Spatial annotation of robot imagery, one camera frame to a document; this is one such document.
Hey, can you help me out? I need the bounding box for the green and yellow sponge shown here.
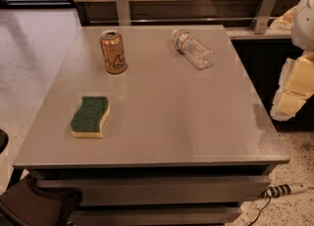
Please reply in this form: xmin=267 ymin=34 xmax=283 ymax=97
xmin=70 ymin=96 xmax=110 ymax=139

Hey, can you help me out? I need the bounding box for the clear plastic water bottle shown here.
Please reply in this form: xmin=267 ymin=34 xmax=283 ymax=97
xmin=173 ymin=29 xmax=213 ymax=71

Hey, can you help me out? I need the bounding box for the white power strip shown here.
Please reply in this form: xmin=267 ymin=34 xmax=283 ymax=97
xmin=259 ymin=183 xmax=308 ymax=198

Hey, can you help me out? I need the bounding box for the dark brown chair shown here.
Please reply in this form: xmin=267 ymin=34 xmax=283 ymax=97
xmin=0 ymin=129 xmax=82 ymax=226

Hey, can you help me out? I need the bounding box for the black power cable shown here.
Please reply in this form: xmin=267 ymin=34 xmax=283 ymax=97
xmin=246 ymin=196 xmax=273 ymax=226

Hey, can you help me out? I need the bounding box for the right metal wall bracket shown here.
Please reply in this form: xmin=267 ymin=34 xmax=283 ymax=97
xmin=250 ymin=0 xmax=277 ymax=33

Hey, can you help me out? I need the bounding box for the metal wall bracket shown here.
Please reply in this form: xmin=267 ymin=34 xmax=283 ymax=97
xmin=250 ymin=0 xmax=277 ymax=33
xmin=115 ymin=0 xmax=131 ymax=26

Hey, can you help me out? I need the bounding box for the left metal wall bracket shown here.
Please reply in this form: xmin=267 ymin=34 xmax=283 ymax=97
xmin=115 ymin=0 xmax=131 ymax=26

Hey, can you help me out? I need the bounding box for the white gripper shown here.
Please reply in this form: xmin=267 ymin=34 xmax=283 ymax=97
xmin=270 ymin=0 xmax=314 ymax=121

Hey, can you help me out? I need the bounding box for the gold soda can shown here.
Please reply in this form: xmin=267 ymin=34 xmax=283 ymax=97
xmin=100 ymin=30 xmax=128 ymax=75

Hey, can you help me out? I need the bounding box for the grey table drawer unit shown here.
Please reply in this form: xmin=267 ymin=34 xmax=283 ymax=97
xmin=36 ymin=169 xmax=270 ymax=226

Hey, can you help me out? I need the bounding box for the grey side counter ledge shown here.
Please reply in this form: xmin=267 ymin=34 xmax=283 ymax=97
xmin=226 ymin=28 xmax=291 ymax=40

